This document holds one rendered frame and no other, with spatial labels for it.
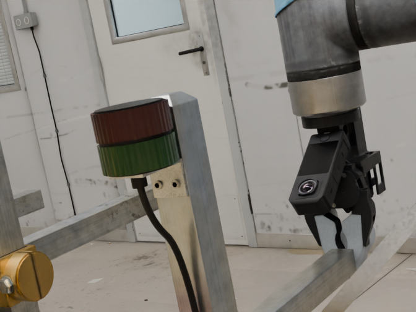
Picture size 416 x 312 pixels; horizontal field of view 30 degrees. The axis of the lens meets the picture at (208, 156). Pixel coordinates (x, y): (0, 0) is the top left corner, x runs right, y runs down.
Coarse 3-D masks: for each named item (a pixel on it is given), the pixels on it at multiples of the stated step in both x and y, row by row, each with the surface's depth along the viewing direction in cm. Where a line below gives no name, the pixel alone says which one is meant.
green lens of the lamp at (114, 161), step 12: (132, 144) 56; (144, 144) 56; (156, 144) 57; (168, 144) 58; (108, 156) 57; (120, 156) 57; (132, 156) 56; (144, 156) 57; (156, 156) 57; (168, 156) 58; (108, 168) 58; (120, 168) 57; (132, 168) 57; (144, 168) 57; (156, 168) 57
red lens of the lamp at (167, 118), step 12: (144, 108) 56; (156, 108) 57; (168, 108) 58; (96, 120) 57; (108, 120) 56; (120, 120) 56; (132, 120) 56; (144, 120) 56; (156, 120) 57; (168, 120) 58; (96, 132) 58; (108, 132) 57; (120, 132) 56; (132, 132) 56; (144, 132) 56; (156, 132) 57
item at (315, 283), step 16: (336, 256) 93; (352, 256) 94; (304, 272) 89; (320, 272) 88; (336, 272) 91; (352, 272) 94; (288, 288) 85; (304, 288) 84; (320, 288) 87; (336, 288) 90; (272, 304) 81; (288, 304) 81; (304, 304) 84
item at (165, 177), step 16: (96, 112) 58; (112, 144) 57; (112, 176) 58; (128, 176) 58; (144, 176) 57; (160, 176) 62; (176, 176) 61; (144, 192) 59; (160, 192) 63; (176, 192) 62; (144, 208) 60; (160, 224) 60; (176, 256) 62; (192, 288) 63; (192, 304) 63
